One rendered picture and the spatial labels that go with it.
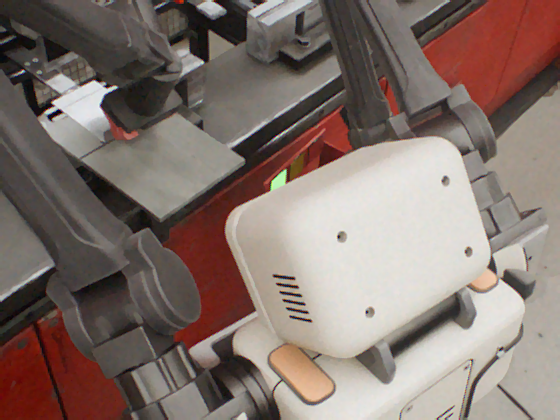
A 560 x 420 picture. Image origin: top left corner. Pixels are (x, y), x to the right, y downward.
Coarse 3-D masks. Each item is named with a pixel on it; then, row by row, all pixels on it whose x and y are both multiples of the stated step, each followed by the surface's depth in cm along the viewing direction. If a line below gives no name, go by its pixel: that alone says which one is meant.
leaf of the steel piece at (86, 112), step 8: (104, 88) 128; (88, 96) 127; (96, 96) 127; (72, 104) 125; (80, 104) 125; (88, 104) 125; (96, 104) 126; (72, 112) 124; (80, 112) 124; (88, 112) 124; (96, 112) 124; (80, 120) 123; (88, 120) 123; (96, 120) 123; (104, 120) 123; (88, 128) 122; (96, 128) 122; (104, 128) 122; (96, 136) 121; (104, 136) 119; (112, 136) 121
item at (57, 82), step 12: (0, 36) 129; (12, 36) 131; (24, 36) 132; (0, 48) 129; (12, 48) 131; (24, 48) 132; (0, 60) 131; (12, 60) 130; (24, 60) 130; (36, 60) 130; (36, 72) 128; (48, 72) 129; (60, 72) 129; (48, 84) 127; (60, 84) 127; (72, 84) 127
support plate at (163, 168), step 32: (64, 128) 121; (160, 128) 124; (192, 128) 125; (96, 160) 118; (128, 160) 119; (160, 160) 120; (192, 160) 120; (224, 160) 121; (128, 192) 114; (160, 192) 115; (192, 192) 116
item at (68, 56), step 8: (40, 40) 113; (48, 40) 113; (40, 48) 114; (48, 48) 114; (56, 48) 115; (64, 48) 116; (40, 56) 115; (48, 56) 114; (56, 56) 116; (64, 56) 118; (72, 56) 119; (48, 64) 116; (56, 64) 118
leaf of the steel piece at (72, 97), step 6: (90, 84) 128; (96, 84) 129; (78, 90) 127; (84, 90) 127; (90, 90) 128; (96, 90) 128; (66, 96) 126; (72, 96) 126; (78, 96) 126; (84, 96) 126; (54, 102) 125; (60, 102) 125; (66, 102) 125; (72, 102) 125; (60, 108) 124
